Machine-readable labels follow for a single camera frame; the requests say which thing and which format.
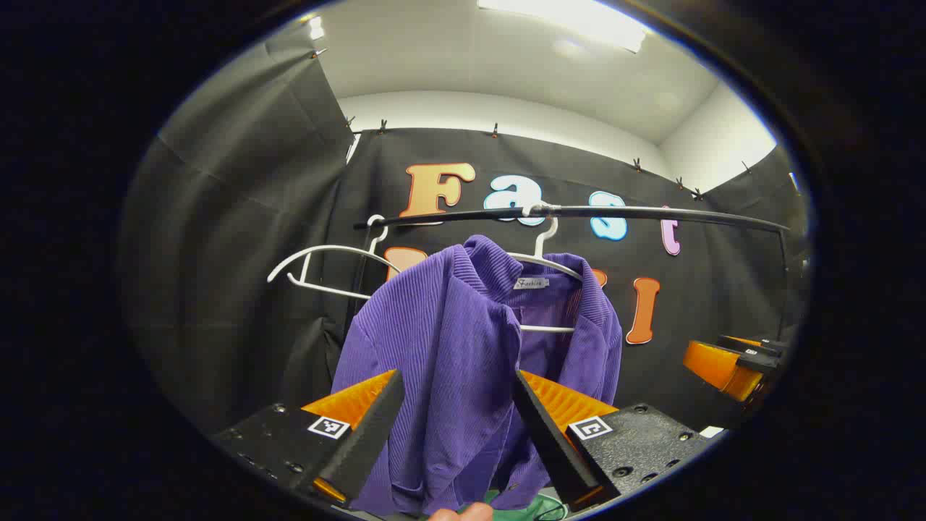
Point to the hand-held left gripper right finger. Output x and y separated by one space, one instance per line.
550 441

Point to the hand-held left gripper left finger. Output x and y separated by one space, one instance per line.
376 427

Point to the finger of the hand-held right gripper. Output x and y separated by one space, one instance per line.
716 365
772 346

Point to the green laundry hamper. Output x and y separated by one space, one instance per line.
535 508

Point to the white plastic clothes hanger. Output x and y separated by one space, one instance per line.
325 247
550 329

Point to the black backdrop cloth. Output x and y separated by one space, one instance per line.
217 253

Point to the large ceiling light panel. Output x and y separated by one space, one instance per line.
571 18

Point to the small ceiling light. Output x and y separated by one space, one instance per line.
316 27

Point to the black clothes rail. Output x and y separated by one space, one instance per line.
615 210

